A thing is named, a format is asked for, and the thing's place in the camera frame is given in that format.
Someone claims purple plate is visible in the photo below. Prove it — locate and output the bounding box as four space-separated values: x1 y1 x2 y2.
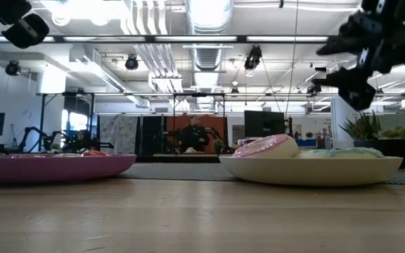
0 153 138 184

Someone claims black ceiling spotlight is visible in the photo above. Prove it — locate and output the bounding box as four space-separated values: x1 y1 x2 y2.
4 60 23 77
124 55 140 71
243 44 263 71

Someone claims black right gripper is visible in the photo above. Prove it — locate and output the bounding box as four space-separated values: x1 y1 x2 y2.
310 0 405 112

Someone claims cream plate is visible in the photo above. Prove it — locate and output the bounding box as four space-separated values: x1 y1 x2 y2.
219 155 404 188

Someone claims potted succulent plant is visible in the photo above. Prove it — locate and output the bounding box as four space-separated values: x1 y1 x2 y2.
338 110 405 167

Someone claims large pink frosted donut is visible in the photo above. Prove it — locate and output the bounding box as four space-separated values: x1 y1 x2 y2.
231 133 300 159

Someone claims silver ventilation duct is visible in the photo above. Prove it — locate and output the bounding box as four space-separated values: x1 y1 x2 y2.
184 0 236 72

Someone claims orange partition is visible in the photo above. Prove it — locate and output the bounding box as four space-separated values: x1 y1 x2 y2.
165 115 229 155

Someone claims dark grey woven placemat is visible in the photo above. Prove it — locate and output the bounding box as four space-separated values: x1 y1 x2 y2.
117 162 405 186

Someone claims patterned curtain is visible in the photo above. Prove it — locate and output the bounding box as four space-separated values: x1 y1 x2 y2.
98 115 139 156

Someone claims person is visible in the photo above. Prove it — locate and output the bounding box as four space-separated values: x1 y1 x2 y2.
178 115 211 154

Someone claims large green frosted donut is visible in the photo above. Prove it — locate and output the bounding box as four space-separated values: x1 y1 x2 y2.
295 147 387 160

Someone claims black monitor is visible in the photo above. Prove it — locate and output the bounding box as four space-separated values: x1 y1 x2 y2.
243 110 287 138

